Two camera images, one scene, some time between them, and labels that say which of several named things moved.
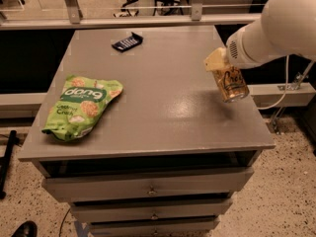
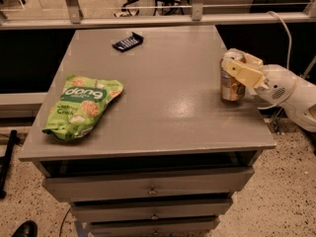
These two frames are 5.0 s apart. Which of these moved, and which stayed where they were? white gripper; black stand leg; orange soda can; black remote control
Moved: white gripper
Stayed: black remote control; orange soda can; black stand leg
